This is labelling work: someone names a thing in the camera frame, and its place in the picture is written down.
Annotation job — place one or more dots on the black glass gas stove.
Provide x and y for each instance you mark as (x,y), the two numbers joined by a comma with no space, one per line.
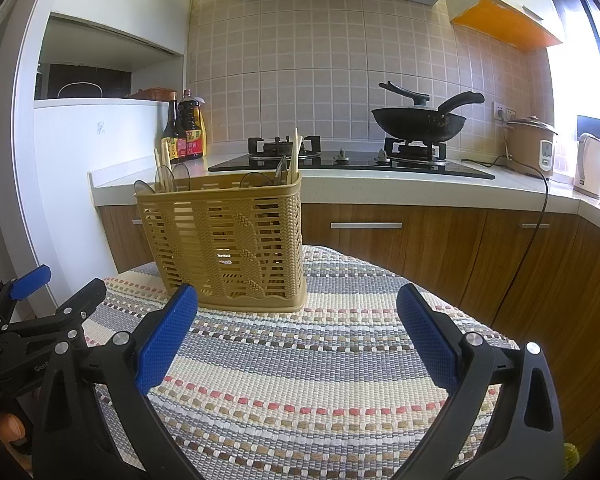
(360,165)

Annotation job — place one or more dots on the yellow-green object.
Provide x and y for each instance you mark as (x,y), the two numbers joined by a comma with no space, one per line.
(571,460)

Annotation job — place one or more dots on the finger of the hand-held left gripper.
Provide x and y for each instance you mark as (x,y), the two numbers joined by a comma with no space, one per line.
(80,305)
(30,281)

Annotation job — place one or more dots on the wall cabinet with orange underside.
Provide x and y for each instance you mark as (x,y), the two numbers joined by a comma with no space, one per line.
(510,20)

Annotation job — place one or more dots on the beige rice cooker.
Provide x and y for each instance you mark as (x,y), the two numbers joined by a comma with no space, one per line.
(527,145)

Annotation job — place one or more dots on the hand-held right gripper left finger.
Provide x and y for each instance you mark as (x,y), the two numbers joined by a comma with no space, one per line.
(165,340)

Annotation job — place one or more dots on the white electric kettle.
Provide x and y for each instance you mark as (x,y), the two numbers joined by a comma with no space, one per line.
(589,165)

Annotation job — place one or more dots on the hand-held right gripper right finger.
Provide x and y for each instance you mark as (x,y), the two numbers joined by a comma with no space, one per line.
(427,340)

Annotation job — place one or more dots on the brown wicker basket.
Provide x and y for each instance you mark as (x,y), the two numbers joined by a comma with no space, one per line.
(152,94)

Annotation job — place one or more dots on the white wall socket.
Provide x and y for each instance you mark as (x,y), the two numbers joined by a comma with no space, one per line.
(504,111)

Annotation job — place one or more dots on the black wok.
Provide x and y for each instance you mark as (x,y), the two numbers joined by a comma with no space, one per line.
(420,125)

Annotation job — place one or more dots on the red label sauce bottle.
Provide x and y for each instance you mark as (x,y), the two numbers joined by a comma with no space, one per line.
(194,135)

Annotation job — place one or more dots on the wooden chopstick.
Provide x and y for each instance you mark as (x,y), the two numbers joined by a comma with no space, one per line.
(157,170)
(297,155)
(166,165)

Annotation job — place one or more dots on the striped woven mat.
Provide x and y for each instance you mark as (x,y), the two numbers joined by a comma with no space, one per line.
(305,385)

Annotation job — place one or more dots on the dark soy sauce bottle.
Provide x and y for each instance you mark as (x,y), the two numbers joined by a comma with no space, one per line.
(171,130)

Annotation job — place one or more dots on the person's left hand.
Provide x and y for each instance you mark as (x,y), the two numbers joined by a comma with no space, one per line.
(10,430)

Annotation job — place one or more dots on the dark framed window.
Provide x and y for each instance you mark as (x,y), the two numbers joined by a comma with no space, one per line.
(587,50)

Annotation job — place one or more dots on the yellow plastic utensil basket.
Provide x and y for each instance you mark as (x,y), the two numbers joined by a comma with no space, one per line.
(220,240)

